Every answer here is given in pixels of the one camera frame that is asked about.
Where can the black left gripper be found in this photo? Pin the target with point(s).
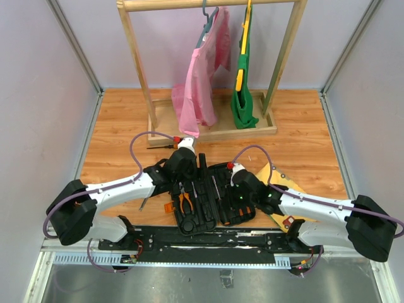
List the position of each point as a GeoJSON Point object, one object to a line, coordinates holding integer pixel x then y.
{"type": "Point", "coordinates": [202, 168]}

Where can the pink garment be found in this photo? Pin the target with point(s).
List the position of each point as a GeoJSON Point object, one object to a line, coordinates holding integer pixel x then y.
{"type": "Point", "coordinates": [192, 100]}

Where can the yellow clothes hanger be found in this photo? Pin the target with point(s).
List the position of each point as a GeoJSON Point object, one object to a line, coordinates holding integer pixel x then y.
{"type": "Point", "coordinates": [243, 48]}

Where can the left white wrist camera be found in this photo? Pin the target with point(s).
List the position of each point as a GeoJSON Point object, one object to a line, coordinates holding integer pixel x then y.
{"type": "Point", "coordinates": [187, 142]}

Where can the orange handled awl screwdriver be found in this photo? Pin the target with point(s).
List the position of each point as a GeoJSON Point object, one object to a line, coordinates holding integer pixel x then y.
{"type": "Point", "coordinates": [170, 146]}

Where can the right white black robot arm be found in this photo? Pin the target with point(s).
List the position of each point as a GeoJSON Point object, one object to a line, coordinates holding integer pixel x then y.
{"type": "Point", "coordinates": [359, 224]}

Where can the claw hammer black handle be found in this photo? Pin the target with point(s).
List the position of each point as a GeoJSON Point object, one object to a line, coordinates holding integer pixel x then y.
{"type": "Point", "coordinates": [194, 190]}

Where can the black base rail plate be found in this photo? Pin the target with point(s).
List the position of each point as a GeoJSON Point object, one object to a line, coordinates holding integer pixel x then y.
{"type": "Point", "coordinates": [154, 237]}

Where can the orange handled needle nose pliers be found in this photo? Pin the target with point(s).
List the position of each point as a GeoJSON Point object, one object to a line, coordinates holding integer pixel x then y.
{"type": "Point", "coordinates": [186, 205]}

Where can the teal clothes hanger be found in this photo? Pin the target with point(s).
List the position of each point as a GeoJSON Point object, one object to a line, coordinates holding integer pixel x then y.
{"type": "Point", "coordinates": [209, 22]}

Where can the black orange handled screwdriver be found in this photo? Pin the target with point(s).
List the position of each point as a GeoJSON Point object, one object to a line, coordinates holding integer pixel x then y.
{"type": "Point", "coordinates": [221, 209]}

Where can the slotted aluminium cable duct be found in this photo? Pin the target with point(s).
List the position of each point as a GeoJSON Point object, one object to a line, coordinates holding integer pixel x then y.
{"type": "Point", "coordinates": [189, 258]}

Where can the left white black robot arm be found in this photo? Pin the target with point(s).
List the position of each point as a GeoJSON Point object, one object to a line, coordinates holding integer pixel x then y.
{"type": "Point", "coordinates": [76, 212]}

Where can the wooden clothes rack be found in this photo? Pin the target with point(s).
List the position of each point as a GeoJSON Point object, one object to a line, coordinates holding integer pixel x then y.
{"type": "Point", "coordinates": [214, 102]}

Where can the black plastic tool case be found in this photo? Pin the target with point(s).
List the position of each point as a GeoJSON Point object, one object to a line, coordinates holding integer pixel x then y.
{"type": "Point", "coordinates": [205, 216]}

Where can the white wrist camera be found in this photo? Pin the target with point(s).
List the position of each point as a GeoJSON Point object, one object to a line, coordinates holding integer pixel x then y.
{"type": "Point", "coordinates": [187, 142]}
{"type": "Point", "coordinates": [236, 167]}

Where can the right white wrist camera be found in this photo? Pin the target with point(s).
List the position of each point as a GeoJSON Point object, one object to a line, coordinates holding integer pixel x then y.
{"type": "Point", "coordinates": [236, 167]}

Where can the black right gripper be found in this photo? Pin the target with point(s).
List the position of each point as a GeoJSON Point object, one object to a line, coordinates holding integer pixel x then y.
{"type": "Point", "coordinates": [233, 189]}

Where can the yellow cartoon cloth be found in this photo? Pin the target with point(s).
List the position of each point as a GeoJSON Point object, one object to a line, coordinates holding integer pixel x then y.
{"type": "Point", "coordinates": [280, 179]}

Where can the green garment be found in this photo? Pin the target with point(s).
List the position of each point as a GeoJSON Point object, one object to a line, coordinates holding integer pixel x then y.
{"type": "Point", "coordinates": [242, 102]}

